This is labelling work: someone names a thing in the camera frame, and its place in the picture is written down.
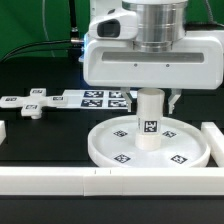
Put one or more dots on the white right fence bar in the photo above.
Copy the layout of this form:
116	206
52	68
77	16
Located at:
215	138

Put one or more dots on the white marker sheet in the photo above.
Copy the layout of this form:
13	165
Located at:
95	99

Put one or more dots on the white cross-shaped table base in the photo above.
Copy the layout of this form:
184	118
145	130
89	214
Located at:
31	105

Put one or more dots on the white round table top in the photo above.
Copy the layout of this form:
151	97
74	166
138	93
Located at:
117	142

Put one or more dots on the white left fence bar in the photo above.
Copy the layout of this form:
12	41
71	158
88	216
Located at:
2	131

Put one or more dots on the white front fence bar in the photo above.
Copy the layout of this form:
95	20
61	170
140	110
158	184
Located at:
71	181

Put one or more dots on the white fence bar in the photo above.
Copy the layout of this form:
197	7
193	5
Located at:
71	181
2	131
215	138

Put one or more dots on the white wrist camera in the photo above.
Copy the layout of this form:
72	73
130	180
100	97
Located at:
119	24

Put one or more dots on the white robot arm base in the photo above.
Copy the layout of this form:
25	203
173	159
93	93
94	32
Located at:
87	11

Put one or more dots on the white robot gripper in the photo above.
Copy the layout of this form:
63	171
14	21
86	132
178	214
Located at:
194	62

